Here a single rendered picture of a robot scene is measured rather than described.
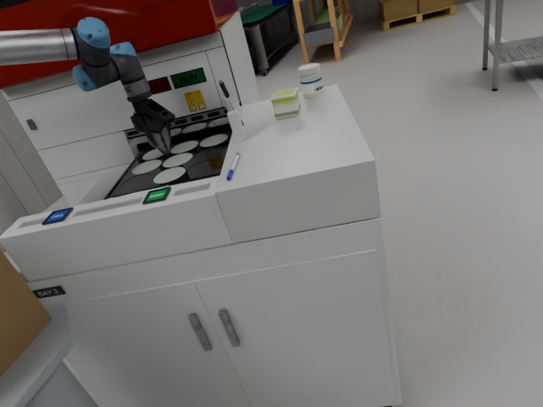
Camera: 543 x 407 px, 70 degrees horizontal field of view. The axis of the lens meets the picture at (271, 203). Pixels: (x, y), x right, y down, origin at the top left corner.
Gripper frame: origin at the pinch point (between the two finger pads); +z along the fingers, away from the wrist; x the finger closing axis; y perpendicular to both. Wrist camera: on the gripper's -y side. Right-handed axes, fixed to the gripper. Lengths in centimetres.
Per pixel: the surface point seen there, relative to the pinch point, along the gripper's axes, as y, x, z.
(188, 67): -1.8, -19.5, -22.1
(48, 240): -13, 49, -2
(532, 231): -98, -110, 91
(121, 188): -3.3, 21.9, 1.4
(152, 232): -34.3, 34.1, 1.7
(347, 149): -69, 0, -5
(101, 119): 28.8, 2.2, -12.3
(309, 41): 222, -438, 56
